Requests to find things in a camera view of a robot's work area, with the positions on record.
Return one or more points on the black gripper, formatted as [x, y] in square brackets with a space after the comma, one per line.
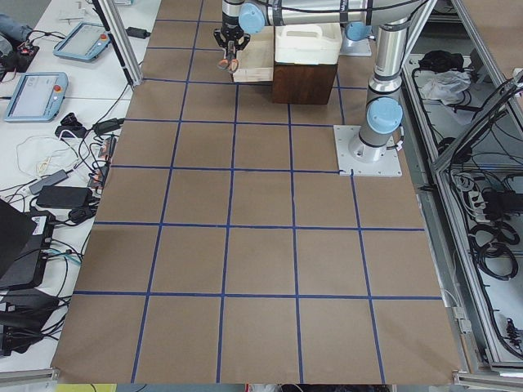
[231, 35]

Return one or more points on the large black power brick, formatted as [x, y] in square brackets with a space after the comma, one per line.
[63, 197]

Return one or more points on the lower teach pendant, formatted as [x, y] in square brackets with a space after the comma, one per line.
[37, 98]

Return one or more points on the black power adapter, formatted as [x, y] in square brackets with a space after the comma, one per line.
[135, 32]

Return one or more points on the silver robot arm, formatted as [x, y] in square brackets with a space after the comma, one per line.
[398, 24]

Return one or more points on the grey orange scissors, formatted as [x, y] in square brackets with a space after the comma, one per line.
[229, 62]

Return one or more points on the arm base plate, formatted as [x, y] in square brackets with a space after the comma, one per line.
[354, 158]
[359, 48]

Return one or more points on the dark wooden cabinet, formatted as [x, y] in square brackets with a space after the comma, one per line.
[302, 84]

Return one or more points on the aluminium frame post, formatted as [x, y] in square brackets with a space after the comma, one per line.
[112, 21]

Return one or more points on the upper teach pendant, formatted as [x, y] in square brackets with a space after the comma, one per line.
[84, 43]

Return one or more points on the teach pendant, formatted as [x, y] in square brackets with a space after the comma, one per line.
[37, 98]
[84, 43]

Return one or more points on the white plastic tray lid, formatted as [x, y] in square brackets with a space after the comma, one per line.
[308, 44]

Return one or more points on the black laptop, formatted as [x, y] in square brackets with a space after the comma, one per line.
[25, 236]

